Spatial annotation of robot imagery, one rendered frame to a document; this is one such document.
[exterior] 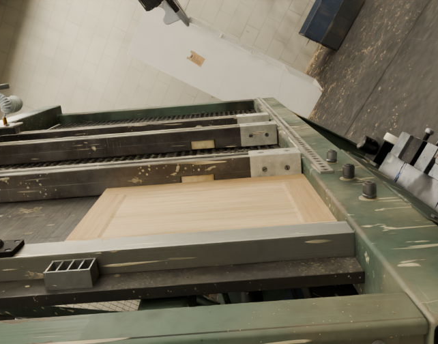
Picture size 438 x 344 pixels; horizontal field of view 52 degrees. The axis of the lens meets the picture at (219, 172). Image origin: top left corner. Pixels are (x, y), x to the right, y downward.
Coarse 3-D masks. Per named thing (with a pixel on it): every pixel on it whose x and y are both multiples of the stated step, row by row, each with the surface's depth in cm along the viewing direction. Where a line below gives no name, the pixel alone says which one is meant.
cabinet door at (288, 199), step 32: (128, 192) 106; (160, 192) 105; (192, 192) 103; (224, 192) 101; (256, 192) 99; (288, 192) 97; (96, 224) 87; (128, 224) 86; (160, 224) 85; (192, 224) 84; (224, 224) 82; (256, 224) 81; (288, 224) 79
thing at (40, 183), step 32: (128, 160) 115; (160, 160) 113; (192, 160) 109; (224, 160) 109; (256, 160) 109; (288, 160) 109; (0, 192) 111; (32, 192) 111; (64, 192) 111; (96, 192) 111
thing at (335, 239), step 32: (320, 224) 73; (32, 256) 69; (64, 256) 69; (96, 256) 69; (128, 256) 70; (160, 256) 70; (192, 256) 70; (224, 256) 70; (256, 256) 70; (288, 256) 70; (320, 256) 70
